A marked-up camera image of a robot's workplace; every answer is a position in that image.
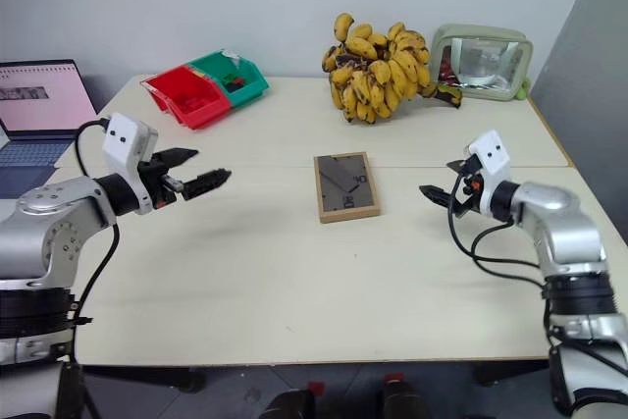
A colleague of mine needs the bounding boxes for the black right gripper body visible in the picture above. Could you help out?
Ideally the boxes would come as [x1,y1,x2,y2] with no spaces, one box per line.
[446,157,486,220]

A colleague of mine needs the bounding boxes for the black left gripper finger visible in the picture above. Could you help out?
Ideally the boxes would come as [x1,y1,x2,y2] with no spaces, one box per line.
[155,147,200,171]
[182,169,233,202]

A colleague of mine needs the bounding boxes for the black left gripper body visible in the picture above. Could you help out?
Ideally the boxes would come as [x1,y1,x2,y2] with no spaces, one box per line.
[137,152,186,210]

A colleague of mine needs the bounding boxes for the open laptop computer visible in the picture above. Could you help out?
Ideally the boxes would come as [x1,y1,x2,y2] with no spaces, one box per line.
[0,59,100,202]

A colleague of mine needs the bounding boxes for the red plastic storage bin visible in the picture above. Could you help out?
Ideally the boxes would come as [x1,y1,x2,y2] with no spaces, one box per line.
[139,65,234,132]

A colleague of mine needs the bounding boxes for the single dark spotted banana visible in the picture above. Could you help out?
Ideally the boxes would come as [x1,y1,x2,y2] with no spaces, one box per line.
[430,81,464,110]

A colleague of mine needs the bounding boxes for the wooden framed square clock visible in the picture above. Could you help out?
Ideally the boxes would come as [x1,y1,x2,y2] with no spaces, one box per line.
[313,150,382,226]

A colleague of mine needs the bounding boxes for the black parts in bin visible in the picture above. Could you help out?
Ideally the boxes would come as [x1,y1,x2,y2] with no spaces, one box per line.
[219,72,250,95]

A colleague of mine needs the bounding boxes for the green plastic storage bin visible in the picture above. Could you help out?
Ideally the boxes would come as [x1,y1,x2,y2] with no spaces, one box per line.
[187,48,272,111]

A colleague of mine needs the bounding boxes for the green clear plastic pouch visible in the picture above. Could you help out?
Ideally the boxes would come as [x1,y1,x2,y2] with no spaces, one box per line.
[431,22,535,102]

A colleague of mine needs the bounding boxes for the bunch of yellow bananas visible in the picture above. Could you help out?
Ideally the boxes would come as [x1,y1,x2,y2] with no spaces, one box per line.
[320,12,439,126]

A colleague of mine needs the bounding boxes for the grey partition panel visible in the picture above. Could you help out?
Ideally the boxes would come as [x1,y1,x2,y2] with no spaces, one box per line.
[528,0,628,249]

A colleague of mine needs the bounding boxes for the black tripod stand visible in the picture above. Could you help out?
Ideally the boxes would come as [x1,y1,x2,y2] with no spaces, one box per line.
[56,361,105,419]

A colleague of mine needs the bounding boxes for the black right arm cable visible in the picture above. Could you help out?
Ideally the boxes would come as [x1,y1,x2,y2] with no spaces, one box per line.
[450,175,553,293]

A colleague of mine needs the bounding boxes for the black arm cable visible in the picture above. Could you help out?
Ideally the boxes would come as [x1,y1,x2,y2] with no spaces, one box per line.
[72,116,122,367]
[450,175,553,293]

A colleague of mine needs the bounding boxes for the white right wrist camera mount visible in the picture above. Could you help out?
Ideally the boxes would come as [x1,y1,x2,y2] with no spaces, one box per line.
[465,129,513,218]

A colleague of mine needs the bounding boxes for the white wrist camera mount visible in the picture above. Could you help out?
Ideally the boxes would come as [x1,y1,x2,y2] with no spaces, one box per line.
[101,112,160,217]
[465,129,513,218]

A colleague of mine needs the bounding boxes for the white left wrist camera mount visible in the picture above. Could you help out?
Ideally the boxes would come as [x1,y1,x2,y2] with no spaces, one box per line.
[101,112,160,217]

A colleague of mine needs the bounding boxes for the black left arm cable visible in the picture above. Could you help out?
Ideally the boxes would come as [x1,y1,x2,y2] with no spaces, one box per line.
[72,116,122,367]

